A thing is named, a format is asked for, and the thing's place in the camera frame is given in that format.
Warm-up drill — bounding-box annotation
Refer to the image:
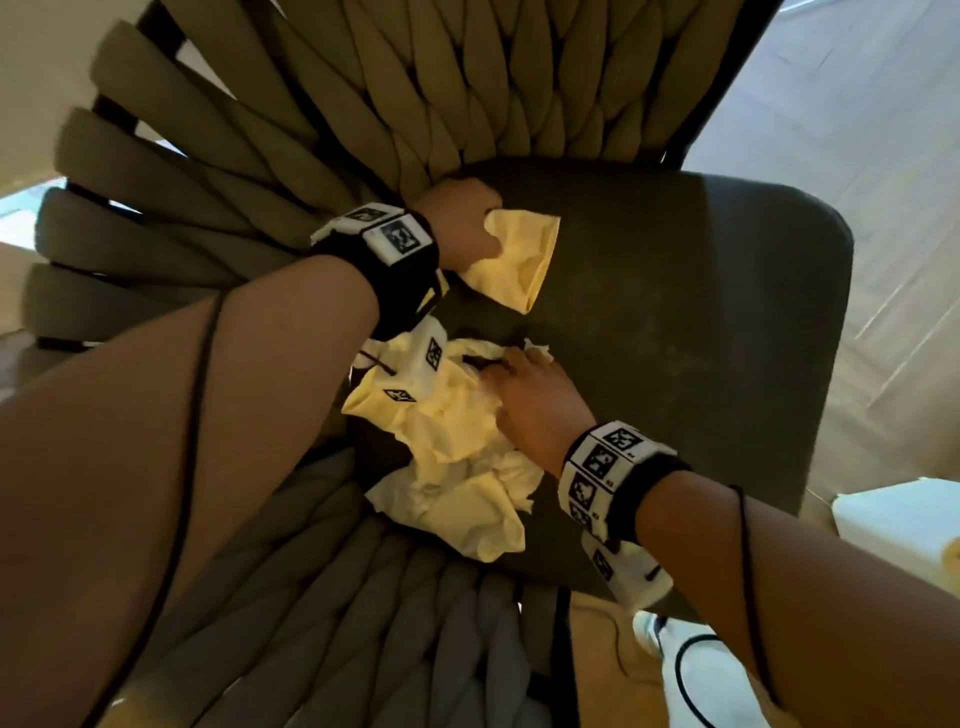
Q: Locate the looped black cable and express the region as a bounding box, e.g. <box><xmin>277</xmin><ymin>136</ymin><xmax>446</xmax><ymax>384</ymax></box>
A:
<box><xmin>673</xmin><ymin>633</ymin><xmax>723</xmax><ymax>728</ymax></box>

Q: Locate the person's right forearm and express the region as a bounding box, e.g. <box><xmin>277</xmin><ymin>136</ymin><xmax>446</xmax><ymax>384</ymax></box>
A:
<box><xmin>634</xmin><ymin>471</ymin><xmax>960</xmax><ymax>728</ymax></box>

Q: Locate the pale yellow cloth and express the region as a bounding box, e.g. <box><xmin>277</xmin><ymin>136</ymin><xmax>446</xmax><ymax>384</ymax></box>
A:
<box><xmin>341</xmin><ymin>337</ymin><xmax>555</xmax><ymax>564</ymax></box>

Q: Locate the person's left forearm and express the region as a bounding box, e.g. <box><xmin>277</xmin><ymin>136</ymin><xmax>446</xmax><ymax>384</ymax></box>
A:
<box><xmin>0</xmin><ymin>255</ymin><xmax>381</xmax><ymax>728</ymax></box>

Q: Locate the person's right hand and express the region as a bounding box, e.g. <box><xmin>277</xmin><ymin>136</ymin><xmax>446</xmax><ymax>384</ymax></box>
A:
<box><xmin>480</xmin><ymin>346</ymin><xmax>598</xmax><ymax>476</ymax></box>

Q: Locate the white wrist camera with markers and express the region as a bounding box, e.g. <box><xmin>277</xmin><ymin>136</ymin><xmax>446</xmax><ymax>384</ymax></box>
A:
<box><xmin>581</xmin><ymin>531</ymin><xmax>675</xmax><ymax>613</ymax></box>
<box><xmin>352</xmin><ymin>315</ymin><xmax>451</xmax><ymax>406</ymax></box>

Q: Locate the dark grey seat cushion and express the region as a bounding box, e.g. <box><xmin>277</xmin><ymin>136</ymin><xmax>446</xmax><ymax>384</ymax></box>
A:
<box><xmin>351</xmin><ymin>157</ymin><xmax>855</xmax><ymax>624</ymax></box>

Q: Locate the woven rope chair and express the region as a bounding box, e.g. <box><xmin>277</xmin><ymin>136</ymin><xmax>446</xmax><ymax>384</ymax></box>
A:
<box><xmin>15</xmin><ymin>0</ymin><xmax>856</xmax><ymax>728</ymax></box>

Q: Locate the black wristband with marker blocks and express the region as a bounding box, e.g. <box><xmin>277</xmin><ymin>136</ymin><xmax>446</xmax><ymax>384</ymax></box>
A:
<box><xmin>557</xmin><ymin>420</ymin><xmax>693</xmax><ymax>550</ymax></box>
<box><xmin>310</xmin><ymin>202</ymin><xmax>442</xmax><ymax>341</ymax></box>

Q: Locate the white container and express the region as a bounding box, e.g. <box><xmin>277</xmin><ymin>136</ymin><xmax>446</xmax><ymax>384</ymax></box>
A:
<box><xmin>831</xmin><ymin>477</ymin><xmax>960</xmax><ymax>599</ymax></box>

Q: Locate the person's left hand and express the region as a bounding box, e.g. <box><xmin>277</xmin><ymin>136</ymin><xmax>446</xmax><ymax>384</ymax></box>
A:
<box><xmin>412</xmin><ymin>177</ymin><xmax>505</xmax><ymax>273</ymax></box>

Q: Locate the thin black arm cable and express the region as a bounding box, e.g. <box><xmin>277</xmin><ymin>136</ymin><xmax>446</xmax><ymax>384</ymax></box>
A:
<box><xmin>729</xmin><ymin>484</ymin><xmax>781</xmax><ymax>708</ymax></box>
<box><xmin>81</xmin><ymin>291</ymin><xmax>229</xmax><ymax>728</ymax></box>

